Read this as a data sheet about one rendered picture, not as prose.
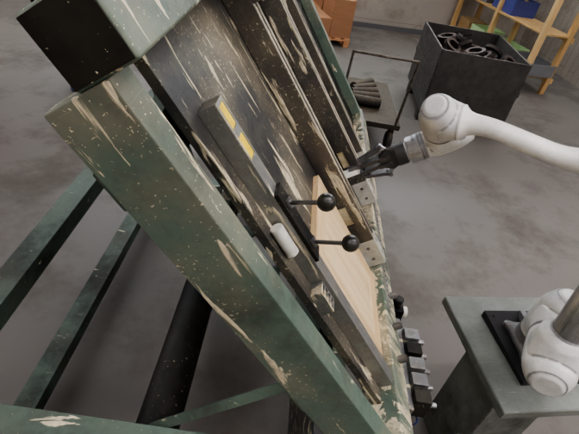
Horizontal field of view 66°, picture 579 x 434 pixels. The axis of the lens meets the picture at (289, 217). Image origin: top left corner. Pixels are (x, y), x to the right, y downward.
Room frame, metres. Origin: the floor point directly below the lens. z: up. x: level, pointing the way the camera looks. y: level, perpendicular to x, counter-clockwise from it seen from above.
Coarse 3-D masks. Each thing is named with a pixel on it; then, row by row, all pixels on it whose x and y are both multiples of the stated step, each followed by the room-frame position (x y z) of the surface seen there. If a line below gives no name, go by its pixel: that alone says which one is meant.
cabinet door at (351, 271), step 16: (320, 192) 1.11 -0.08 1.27; (336, 208) 1.19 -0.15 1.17; (320, 224) 0.97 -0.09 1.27; (336, 224) 1.11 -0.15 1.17; (336, 256) 0.96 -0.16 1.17; (352, 256) 1.10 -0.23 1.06; (336, 272) 0.89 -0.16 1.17; (352, 272) 1.02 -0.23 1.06; (368, 272) 1.16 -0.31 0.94; (352, 288) 0.94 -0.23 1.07; (368, 288) 1.08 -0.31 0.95; (352, 304) 0.87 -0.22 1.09; (368, 304) 1.00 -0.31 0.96; (368, 320) 0.92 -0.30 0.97
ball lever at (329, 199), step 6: (288, 198) 0.76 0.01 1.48; (318, 198) 0.71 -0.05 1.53; (324, 198) 0.70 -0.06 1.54; (330, 198) 0.71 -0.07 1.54; (288, 204) 0.75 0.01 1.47; (294, 204) 0.75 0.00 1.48; (300, 204) 0.74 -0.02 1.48; (306, 204) 0.73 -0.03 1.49; (312, 204) 0.73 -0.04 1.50; (318, 204) 0.70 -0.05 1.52; (324, 204) 0.70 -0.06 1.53; (330, 204) 0.70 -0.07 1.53; (324, 210) 0.70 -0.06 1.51; (330, 210) 0.70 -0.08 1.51
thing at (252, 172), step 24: (216, 96) 0.77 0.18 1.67; (216, 120) 0.73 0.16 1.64; (240, 144) 0.73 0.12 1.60; (240, 168) 0.73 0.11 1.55; (264, 168) 0.77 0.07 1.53; (264, 192) 0.74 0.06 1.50; (312, 264) 0.74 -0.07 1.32; (336, 288) 0.77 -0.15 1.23; (336, 312) 0.75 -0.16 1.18; (360, 336) 0.75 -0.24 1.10; (384, 360) 0.80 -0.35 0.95; (384, 384) 0.76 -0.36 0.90
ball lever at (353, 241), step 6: (348, 234) 0.73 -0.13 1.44; (312, 240) 0.76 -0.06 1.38; (318, 240) 0.76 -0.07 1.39; (324, 240) 0.75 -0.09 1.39; (330, 240) 0.74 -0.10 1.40; (336, 240) 0.74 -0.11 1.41; (342, 240) 0.72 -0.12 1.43; (348, 240) 0.71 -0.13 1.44; (354, 240) 0.71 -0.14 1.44; (342, 246) 0.71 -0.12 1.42; (348, 246) 0.70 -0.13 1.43; (354, 246) 0.70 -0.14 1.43
